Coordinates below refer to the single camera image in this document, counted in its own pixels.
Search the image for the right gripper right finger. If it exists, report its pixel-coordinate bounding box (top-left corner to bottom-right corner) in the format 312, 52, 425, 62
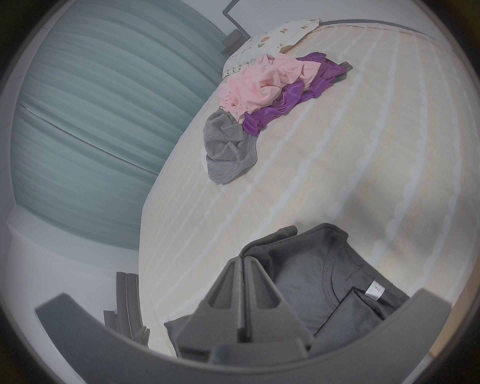
243, 258, 315, 353

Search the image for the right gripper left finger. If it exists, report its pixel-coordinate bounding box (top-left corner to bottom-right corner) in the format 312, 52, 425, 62
175, 258, 241, 361

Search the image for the black T-shirt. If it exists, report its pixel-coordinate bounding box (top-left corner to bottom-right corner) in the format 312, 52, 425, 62
164, 223, 411, 357

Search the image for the black chest of drawers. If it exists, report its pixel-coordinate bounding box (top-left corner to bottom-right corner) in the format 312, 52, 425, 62
103, 272, 151, 347

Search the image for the blue-green curtain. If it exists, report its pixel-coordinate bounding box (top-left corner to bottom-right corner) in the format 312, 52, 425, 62
17, 0, 227, 175
9, 107, 159, 251

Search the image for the bed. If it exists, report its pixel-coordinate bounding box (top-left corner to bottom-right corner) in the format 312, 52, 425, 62
138, 0, 480, 361

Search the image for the purple garment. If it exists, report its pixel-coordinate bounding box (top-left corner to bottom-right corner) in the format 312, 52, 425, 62
242, 52, 347, 137

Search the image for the pink garment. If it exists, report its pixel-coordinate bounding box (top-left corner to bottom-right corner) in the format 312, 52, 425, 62
217, 53, 322, 119

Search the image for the dark grey garment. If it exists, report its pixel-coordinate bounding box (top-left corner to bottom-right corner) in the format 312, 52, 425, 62
335, 61, 353, 84

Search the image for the grey bedside table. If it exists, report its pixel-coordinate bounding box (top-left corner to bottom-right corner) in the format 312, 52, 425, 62
221, 31, 247, 54

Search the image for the white printed pillow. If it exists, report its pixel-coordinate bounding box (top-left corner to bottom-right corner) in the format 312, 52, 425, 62
222, 18, 322, 79

